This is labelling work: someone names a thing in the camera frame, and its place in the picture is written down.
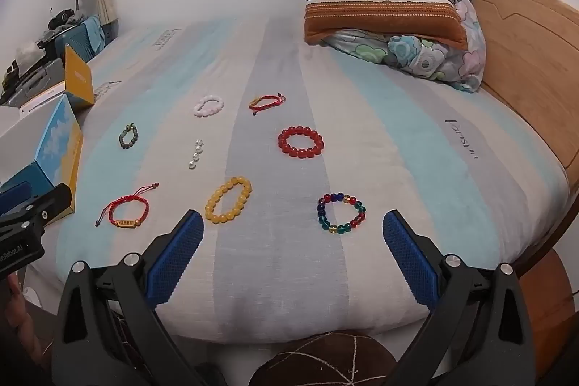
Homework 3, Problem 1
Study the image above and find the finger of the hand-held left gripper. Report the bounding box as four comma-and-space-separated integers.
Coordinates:
0, 182, 32, 216
0, 183, 74, 233

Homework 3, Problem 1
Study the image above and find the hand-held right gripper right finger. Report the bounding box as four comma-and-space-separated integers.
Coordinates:
382, 209, 537, 386

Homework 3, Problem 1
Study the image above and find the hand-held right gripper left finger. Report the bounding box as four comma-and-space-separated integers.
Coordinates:
51, 209, 218, 386

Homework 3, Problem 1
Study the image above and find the white and blue cardboard box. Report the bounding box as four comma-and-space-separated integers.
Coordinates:
0, 44, 97, 226

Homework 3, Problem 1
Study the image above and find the yellow bead bracelet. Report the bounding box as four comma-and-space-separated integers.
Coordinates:
204, 176, 253, 225

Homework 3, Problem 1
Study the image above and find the red cord bracelet gold tag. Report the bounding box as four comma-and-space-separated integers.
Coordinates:
95, 182, 160, 229

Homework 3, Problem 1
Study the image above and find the green bead bracelet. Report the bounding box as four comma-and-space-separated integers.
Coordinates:
118, 124, 139, 150

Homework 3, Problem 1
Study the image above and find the pearl bracelet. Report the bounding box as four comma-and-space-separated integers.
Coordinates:
187, 138, 205, 170

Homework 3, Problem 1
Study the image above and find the multicoloured glass bead bracelet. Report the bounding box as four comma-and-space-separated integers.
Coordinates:
317, 192, 367, 237

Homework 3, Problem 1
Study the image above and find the red bead bracelet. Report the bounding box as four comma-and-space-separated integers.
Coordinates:
277, 125, 325, 159

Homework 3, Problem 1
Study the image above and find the person's left hand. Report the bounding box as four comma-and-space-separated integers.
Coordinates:
2, 271, 46, 373

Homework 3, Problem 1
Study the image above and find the grey suitcase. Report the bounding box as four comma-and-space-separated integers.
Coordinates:
0, 58, 66, 106

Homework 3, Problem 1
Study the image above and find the brown patterned cushion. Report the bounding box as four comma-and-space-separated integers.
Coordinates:
262, 329, 399, 386

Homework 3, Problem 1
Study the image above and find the teal suitcase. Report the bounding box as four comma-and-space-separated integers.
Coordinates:
54, 17, 107, 63

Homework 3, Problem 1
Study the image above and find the blue cloth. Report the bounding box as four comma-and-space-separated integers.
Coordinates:
84, 16, 107, 52

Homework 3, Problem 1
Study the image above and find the black clutter on suitcase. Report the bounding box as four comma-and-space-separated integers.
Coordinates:
45, 8, 86, 29

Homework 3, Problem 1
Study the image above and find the floral quilt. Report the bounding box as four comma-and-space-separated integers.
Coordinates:
323, 0, 487, 94

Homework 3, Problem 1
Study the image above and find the wooden headboard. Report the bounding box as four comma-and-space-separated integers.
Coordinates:
470, 0, 579, 360

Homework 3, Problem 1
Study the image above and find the white bead bracelet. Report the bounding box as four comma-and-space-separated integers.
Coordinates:
193, 95, 225, 116

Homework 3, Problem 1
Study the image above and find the small red cord bracelet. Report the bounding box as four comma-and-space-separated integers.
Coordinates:
248, 93, 287, 114

